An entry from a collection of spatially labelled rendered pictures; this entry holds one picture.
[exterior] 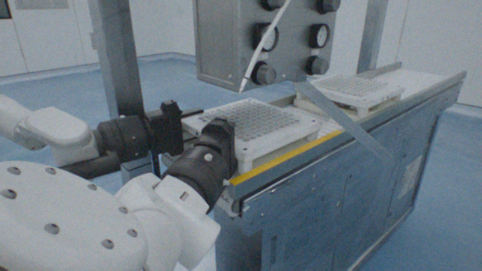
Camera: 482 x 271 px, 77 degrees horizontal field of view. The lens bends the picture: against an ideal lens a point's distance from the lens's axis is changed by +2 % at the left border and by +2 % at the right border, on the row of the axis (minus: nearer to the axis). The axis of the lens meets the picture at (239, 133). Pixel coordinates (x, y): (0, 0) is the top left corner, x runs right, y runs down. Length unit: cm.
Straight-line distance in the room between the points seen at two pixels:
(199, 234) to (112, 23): 44
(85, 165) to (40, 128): 9
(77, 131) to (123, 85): 15
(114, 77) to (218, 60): 28
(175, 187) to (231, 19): 23
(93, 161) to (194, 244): 27
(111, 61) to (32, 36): 488
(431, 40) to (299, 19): 348
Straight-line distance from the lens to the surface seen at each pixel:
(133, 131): 60
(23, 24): 549
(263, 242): 77
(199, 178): 42
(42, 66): 559
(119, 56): 67
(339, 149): 78
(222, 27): 43
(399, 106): 103
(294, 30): 48
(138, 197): 32
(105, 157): 58
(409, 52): 398
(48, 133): 59
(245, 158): 55
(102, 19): 65
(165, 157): 73
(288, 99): 101
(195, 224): 38
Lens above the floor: 114
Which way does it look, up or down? 24 degrees down
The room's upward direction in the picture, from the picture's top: straight up
